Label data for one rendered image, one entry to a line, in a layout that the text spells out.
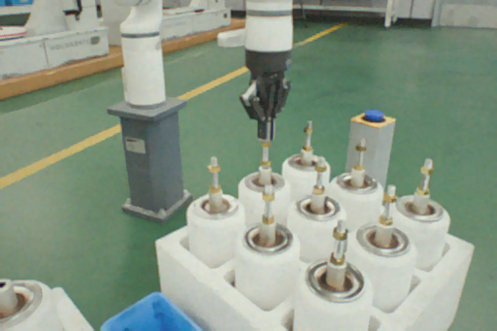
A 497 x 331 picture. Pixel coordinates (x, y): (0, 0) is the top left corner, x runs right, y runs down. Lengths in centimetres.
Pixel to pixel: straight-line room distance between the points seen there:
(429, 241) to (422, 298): 9
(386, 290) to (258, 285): 18
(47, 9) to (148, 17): 194
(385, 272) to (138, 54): 69
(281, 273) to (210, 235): 13
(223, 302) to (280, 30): 40
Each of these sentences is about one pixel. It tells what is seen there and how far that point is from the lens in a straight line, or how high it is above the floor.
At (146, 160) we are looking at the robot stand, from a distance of 102.
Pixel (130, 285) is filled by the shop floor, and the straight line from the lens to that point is 92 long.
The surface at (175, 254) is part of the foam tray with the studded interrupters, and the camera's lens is 68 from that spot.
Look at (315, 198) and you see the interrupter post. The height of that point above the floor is 27.
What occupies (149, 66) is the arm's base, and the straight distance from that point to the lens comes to 97.
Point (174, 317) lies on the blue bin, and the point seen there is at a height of 10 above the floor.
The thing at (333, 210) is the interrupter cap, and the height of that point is 25.
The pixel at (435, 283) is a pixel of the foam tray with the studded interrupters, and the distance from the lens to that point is 68.
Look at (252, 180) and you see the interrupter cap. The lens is 73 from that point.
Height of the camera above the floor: 61
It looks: 23 degrees down
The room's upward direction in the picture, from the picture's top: straight up
